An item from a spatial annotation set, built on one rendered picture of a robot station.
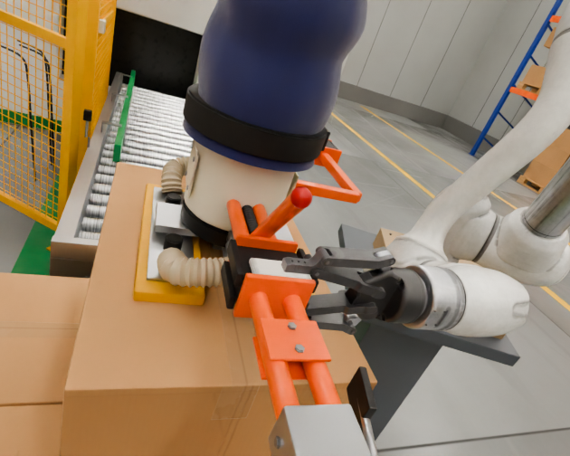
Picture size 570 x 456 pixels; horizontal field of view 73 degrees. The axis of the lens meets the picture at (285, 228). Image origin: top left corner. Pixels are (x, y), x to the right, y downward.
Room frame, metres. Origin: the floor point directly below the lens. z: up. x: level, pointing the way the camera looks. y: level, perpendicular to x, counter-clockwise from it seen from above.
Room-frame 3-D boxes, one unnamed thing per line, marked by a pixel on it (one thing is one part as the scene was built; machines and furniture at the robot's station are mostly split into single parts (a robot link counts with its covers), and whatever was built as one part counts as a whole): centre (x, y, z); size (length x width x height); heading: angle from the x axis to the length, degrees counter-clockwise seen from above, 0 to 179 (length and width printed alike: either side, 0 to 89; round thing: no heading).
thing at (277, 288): (0.39, 0.00, 1.07); 0.10 x 0.08 x 0.06; 114
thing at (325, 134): (0.61, 0.10, 1.19); 0.23 x 0.23 x 0.04
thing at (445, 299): (0.47, -0.22, 1.07); 0.09 x 0.06 x 0.09; 26
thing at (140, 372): (0.61, 0.11, 0.75); 0.60 x 0.40 x 0.40; 25
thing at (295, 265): (0.39, -0.04, 1.11); 0.05 x 0.01 x 0.03; 116
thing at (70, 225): (1.93, 1.11, 0.50); 2.31 x 0.05 x 0.19; 26
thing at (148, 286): (0.58, 0.19, 0.97); 0.34 x 0.10 x 0.05; 24
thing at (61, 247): (1.02, 0.30, 0.58); 0.70 x 0.03 x 0.06; 116
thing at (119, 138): (2.27, 1.21, 0.60); 1.60 x 0.11 x 0.09; 26
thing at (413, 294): (0.44, -0.15, 1.07); 0.09 x 0.07 x 0.08; 116
